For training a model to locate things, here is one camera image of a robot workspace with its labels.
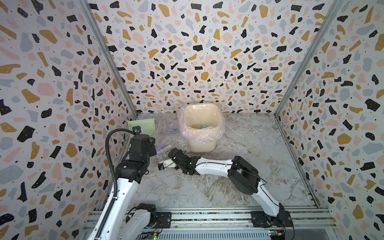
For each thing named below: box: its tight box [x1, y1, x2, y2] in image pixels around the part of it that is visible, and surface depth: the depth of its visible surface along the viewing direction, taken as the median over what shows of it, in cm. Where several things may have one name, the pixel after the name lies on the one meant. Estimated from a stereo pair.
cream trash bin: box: [182, 104, 221, 153], surface depth 89 cm
